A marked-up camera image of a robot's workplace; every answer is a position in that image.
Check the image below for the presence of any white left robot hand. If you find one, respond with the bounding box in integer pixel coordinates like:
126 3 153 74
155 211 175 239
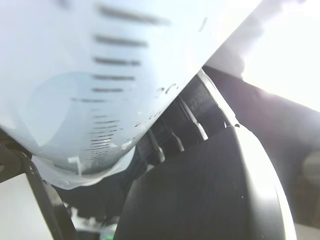
0 67 299 240

